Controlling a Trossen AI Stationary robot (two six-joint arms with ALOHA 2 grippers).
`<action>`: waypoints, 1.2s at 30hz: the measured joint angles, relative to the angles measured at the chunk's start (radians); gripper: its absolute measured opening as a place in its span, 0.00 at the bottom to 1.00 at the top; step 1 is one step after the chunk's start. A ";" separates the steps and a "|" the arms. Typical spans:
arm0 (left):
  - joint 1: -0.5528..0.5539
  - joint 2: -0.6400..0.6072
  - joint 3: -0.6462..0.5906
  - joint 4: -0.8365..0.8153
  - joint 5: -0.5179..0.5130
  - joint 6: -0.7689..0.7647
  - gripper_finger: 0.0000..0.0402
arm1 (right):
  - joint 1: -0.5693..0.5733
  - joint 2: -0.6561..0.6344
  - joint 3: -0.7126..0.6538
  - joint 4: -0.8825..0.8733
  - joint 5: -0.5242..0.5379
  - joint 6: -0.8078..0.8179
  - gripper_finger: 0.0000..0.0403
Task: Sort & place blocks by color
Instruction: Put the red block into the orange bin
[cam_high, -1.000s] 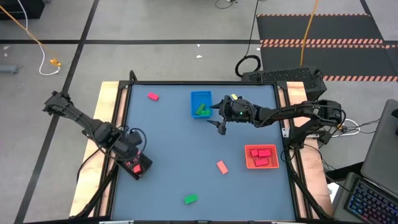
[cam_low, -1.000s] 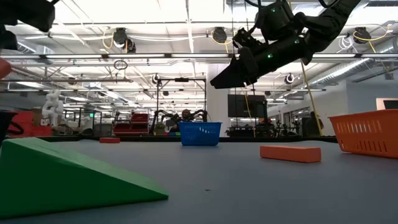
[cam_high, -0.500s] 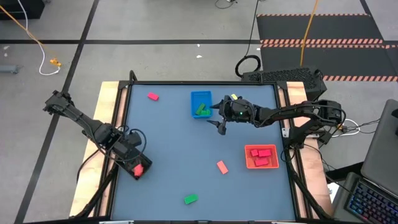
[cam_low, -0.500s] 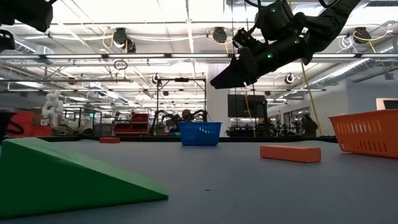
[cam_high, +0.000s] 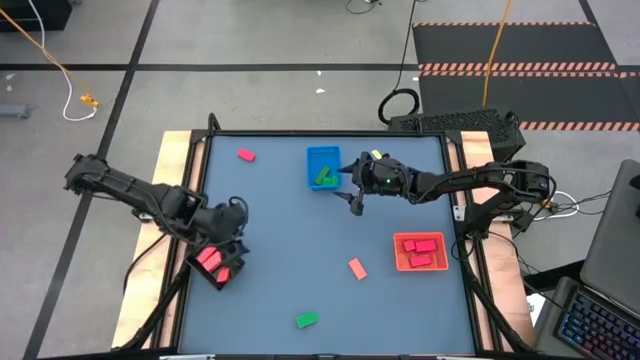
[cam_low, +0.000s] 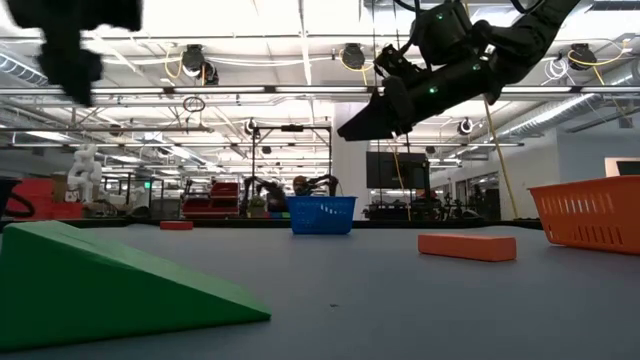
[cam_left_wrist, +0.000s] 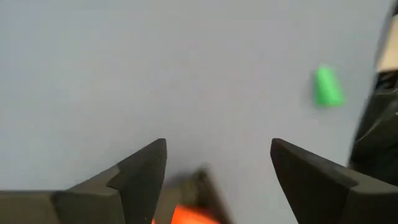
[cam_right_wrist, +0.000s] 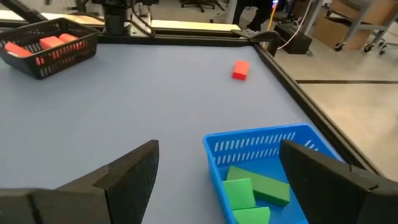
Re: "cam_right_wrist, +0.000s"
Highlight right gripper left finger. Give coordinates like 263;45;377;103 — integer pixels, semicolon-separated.
0;139;160;224

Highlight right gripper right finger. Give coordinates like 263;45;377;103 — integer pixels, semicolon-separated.
279;139;398;224

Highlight green foam blocks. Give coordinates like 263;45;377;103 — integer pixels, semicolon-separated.
226;166;292;208

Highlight green half-round block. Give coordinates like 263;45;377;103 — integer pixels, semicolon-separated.
232;206;271;224

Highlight green cube block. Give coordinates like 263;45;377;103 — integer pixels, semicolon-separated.
222;177;257;211

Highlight blue plastic basket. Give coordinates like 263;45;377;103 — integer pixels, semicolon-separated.
202;123;345;224

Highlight black plastic basket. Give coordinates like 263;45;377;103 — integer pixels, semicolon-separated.
0;17;100;80

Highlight office chair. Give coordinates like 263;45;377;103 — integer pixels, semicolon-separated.
180;0;225;14
378;40;398;57

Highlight cardboard box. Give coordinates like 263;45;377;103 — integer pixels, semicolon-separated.
330;0;398;26
312;14;373;51

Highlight black box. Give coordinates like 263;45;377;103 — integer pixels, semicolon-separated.
273;23;314;56

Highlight grey wheeled workbench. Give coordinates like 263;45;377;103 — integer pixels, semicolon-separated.
325;0;398;54

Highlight person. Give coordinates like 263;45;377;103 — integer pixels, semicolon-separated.
231;0;275;35

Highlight white cable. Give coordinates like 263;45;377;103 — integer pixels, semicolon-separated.
276;0;313;50

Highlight black corner bracket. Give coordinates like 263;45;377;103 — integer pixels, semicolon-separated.
231;29;282;57

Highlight orange extension cable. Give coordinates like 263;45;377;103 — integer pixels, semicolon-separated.
266;1;278;32

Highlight black diagonal frame strut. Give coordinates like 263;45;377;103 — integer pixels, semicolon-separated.
0;0;48;25

